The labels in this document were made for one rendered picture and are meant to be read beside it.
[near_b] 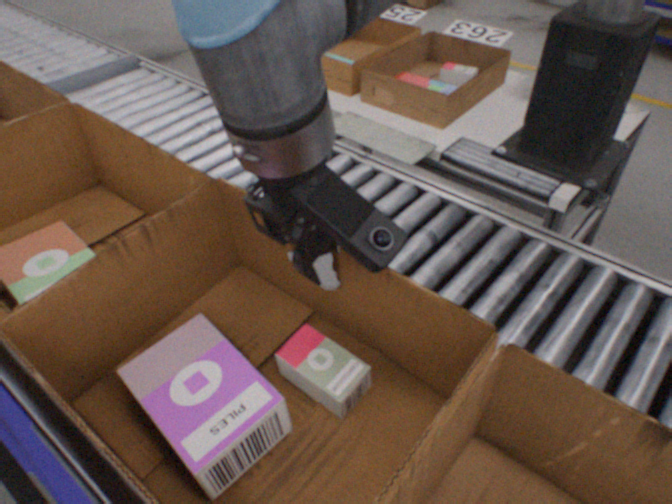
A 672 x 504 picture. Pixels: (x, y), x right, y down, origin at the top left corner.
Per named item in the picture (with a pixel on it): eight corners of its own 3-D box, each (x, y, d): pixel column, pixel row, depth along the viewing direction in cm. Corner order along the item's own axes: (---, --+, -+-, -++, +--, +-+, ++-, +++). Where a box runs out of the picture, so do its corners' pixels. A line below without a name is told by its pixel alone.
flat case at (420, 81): (401, 76, 159) (401, 71, 158) (458, 91, 151) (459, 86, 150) (377, 92, 150) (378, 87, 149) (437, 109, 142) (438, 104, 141)
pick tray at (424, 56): (505, 82, 162) (513, 50, 156) (443, 130, 140) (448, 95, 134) (426, 60, 176) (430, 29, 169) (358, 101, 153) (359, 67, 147)
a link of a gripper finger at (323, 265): (306, 269, 64) (290, 220, 57) (343, 291, 62) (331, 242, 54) (290, 286, 63) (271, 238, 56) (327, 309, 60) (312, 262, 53)
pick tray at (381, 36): (420, 58, 177) (423, 27, 170) (350, 98, 155) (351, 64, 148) (353, 39, 190) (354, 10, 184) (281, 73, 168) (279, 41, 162)
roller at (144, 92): (184, 92, 169) (181, 77, 166) (26, 157, 139) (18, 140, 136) (174, 88, 171) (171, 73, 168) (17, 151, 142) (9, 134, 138)
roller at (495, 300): (551, 258, 110) (558, 240, 107) (413, 431, 80) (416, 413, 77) (529, 248, 112) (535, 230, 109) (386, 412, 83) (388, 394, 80)
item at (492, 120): (647, 119, 151) (652, 109, 149) (565, 213, 118) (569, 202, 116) (371, 38, 199) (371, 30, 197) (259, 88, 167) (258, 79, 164)
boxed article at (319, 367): (309, 343, 66) (305, 322, 63) (372, 387, 62) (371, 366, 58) (279, 373, 64) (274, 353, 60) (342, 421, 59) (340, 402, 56)
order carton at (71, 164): (247, 278, 80) (232, 186, 68) (66, 409, 63) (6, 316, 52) (103, 184, 99) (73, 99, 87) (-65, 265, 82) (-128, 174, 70)
